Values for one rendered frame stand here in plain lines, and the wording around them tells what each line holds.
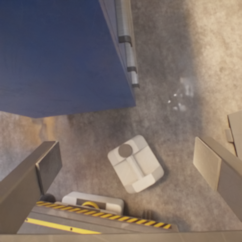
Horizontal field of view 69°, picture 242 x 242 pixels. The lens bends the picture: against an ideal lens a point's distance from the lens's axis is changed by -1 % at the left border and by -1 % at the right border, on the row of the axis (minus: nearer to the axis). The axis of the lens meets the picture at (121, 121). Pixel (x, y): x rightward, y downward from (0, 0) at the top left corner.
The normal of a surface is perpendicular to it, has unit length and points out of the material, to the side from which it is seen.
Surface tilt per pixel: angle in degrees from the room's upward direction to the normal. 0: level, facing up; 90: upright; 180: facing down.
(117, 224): 0
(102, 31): 90
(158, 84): 0
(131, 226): 0
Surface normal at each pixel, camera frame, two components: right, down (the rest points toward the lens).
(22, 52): 0.09, 0.99
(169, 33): -0.15, -0.12
